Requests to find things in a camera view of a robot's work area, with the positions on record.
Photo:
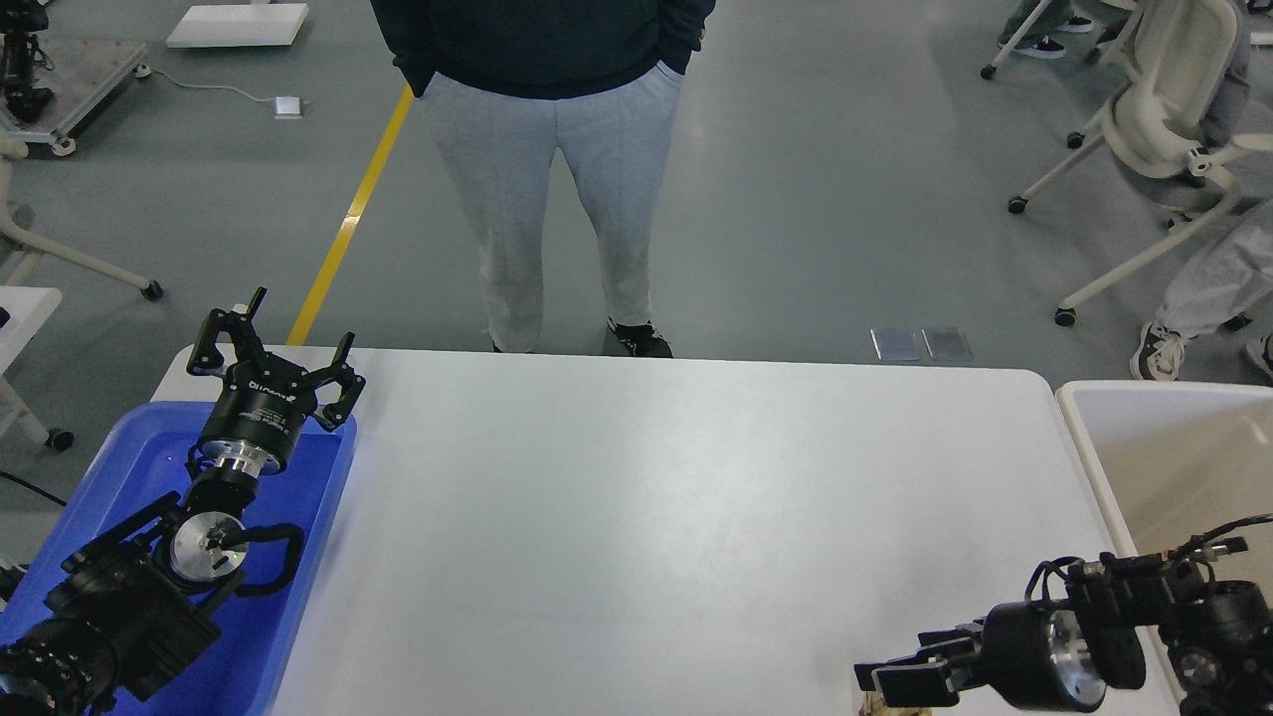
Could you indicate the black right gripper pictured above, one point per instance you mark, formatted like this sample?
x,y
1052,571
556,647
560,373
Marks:
x,y
1035,658

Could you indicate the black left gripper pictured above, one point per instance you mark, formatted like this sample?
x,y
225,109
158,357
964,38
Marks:
x,y
254,413

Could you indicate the brown paper ball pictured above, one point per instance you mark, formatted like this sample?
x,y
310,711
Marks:
x,y
873,704

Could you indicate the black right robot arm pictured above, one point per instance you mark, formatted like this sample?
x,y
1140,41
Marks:
x,y
1216,632

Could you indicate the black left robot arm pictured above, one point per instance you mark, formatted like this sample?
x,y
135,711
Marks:
x,y
136,606

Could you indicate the blue plastic bin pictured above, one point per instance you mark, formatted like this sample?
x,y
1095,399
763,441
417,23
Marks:
x,y
144,457

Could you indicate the white plastic bin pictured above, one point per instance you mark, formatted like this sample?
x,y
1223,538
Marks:
x,y
1168,461

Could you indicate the right metal floor plate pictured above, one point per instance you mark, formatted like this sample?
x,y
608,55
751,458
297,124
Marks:
x,y
947,344

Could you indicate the metal floor plate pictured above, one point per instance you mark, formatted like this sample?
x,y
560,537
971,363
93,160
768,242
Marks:
x,y
947,344
895,345

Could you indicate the left metal floor plate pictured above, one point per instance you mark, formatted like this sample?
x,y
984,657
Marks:
x,y
895,345

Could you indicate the white flat board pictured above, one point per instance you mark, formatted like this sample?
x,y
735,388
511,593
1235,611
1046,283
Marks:
x,y
254,24

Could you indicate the metal wheeled cart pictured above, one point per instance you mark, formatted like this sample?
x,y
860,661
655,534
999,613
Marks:
x,y
51,86

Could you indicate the standing person grey trousers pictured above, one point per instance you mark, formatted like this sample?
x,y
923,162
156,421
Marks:
x,y
511,85

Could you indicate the far seated person feet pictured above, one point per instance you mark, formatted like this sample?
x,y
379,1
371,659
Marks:
x,y
1032,30

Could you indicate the white office chair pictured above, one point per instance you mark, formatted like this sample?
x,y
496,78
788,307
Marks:
x,y
1175,54

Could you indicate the white power adapter with cable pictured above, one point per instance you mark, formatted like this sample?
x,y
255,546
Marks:
x,y
282,106

